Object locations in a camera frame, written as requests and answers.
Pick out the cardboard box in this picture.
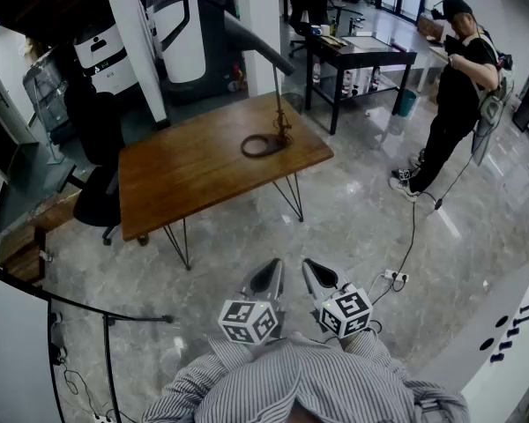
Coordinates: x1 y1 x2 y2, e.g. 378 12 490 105
417 12 445 40

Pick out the white and black robot kiosk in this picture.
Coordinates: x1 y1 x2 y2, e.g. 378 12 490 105
72 19 141 95

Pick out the person's striped shirt torso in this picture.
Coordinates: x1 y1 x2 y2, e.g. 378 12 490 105
193 332 420 423

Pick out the spare hand-held gripper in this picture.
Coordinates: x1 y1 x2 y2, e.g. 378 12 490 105
391 167 421 185

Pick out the black mesh waste bin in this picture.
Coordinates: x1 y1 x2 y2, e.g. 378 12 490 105
285 92 306 115

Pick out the black floor cable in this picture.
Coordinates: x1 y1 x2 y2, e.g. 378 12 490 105
369 189 447 304

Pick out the person's left forearm striped sleeve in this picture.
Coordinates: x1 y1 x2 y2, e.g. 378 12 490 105
141 336 259 423

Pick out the wooden step block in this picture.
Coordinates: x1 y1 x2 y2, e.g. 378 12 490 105
0 224 48 285

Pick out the dark glass side table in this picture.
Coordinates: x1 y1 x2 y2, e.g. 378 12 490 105
0 141 78 238

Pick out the black office chair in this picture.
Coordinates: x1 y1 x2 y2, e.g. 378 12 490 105
63 78 128 247

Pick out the wooden table with black legs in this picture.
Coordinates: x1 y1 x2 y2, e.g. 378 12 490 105
117 93 335 271

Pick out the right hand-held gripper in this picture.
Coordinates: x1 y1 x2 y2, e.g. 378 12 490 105
302 258 375 340

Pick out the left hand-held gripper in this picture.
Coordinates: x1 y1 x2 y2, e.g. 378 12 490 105
218 258 288 348

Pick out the white cabinet with black holes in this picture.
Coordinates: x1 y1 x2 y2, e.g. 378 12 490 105
416 256 529 423

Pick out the black swivel chair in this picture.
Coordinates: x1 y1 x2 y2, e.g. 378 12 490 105
285 0 365 59

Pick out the teal waste bin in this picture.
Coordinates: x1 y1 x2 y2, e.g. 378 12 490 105
396 89 418 118

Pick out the black desk lamp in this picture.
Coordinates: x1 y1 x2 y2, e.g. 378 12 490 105
222 13 297 159

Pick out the red bottles group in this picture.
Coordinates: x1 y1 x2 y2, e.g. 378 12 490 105
227 63 248 93

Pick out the white table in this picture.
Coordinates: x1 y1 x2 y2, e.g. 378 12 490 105
416 37 451 94

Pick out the white board panel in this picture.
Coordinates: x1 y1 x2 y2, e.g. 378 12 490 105
0 267 59 423

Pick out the person's right forearm striped sleeve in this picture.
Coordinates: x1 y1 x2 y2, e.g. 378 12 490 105
338 330 471 423

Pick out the black tripod stand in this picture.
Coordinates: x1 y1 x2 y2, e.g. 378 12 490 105
0 263 176 423

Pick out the black-framed work table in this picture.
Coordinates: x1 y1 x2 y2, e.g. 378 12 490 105
304 32 419 137

